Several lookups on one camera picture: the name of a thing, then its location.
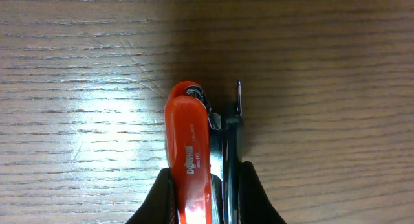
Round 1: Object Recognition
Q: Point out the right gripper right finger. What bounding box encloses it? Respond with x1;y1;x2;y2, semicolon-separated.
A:
239;161;286;224

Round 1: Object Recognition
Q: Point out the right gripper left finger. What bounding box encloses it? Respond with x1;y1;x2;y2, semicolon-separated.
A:
126;168;177;224

